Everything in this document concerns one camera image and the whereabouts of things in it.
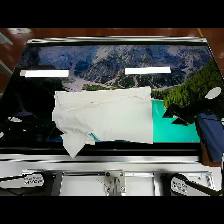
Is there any blue garment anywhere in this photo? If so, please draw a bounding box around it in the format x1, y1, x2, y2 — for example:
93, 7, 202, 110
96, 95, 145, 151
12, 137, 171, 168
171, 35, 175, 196
194, 112, 224, 164

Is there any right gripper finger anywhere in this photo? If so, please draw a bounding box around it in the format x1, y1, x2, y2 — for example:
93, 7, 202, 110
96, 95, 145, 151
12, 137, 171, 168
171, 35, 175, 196
178, 114, 198, 126
162, 105, 179, 119

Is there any white T-shirt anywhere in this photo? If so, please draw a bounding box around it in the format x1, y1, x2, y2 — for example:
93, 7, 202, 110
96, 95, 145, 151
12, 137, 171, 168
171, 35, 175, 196
52, 86, 155, 159

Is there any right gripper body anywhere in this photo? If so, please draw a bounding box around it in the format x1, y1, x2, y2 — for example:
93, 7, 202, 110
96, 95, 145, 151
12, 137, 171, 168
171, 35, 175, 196
172, 100, 202, 121

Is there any silver frame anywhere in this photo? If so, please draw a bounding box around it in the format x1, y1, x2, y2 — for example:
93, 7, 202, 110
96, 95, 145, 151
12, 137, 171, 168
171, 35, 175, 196
0, 35, 224, 197

